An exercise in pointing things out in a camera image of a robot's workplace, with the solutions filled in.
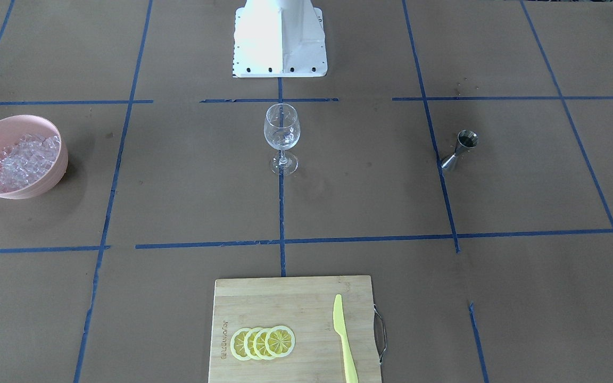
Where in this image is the bamboo cutting board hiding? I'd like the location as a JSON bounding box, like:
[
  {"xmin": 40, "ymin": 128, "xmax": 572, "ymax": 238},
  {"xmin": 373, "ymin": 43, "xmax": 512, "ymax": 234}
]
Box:
[{"xmin": 208, "ymin": 276, "xmax": 383, "ymax": 382}]

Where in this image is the yellow plastic knife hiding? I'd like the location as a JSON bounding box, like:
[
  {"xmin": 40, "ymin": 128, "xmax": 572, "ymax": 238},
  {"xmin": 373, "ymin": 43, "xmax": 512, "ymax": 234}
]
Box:
[{"xmin": 332, "ymin": 294, "xmax": 359, "ymax": 382}]

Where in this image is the clear wine glass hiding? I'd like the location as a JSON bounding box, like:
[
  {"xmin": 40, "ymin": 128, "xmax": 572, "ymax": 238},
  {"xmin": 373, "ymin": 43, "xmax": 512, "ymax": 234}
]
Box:
[{"xmin": 263, "ymin": 103, "xmax": 301, "ymax": 176}]

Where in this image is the pink ice bowl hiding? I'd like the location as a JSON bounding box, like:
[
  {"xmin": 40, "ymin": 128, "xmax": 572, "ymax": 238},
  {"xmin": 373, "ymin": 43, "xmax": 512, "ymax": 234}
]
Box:
[{"xmin": 0, "ymin": 115, "xmax": 68, "ymax": 199}]

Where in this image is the clear ice cubes pile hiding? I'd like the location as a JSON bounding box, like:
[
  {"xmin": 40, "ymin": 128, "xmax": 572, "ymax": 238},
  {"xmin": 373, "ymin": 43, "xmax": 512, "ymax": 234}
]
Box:
[{"xmin": 0, "ymin": 134, "xmax": 61, "ymax": 193}]

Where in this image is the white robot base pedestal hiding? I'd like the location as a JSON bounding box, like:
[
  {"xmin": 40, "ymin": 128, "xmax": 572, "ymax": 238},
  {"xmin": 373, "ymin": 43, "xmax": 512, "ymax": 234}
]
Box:
[{"xmin": 232, "ymin": 1, "xmax": 328, "ymax": 78}]

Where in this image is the steel jigger measure cup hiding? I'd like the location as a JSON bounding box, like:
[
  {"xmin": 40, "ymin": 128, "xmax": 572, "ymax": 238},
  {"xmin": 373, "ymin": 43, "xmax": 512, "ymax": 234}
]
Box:
[{"xmin": 441, "ymin": 129, "xmax": 479, "ymax": 171}]

